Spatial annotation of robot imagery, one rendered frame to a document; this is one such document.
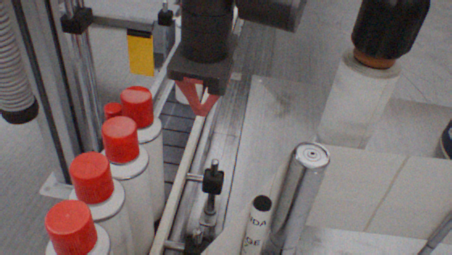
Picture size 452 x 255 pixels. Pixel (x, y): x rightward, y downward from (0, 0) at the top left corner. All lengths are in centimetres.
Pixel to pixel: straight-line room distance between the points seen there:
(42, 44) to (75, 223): 25
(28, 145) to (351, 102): 55
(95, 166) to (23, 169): 39
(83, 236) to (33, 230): 33
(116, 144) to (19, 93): 10
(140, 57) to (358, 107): 31
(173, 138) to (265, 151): 16
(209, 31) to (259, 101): 37
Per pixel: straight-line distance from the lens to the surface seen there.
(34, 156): 73
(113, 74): 90
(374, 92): 56
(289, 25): 37
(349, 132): 60
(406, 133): 79
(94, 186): 33
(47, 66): 50
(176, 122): 68
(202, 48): 41
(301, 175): 38
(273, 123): 70
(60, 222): 31
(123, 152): 37
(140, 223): 45
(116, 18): 44
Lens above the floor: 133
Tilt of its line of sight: 41 degrees down
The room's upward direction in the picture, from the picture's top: 7 degrees clockwise
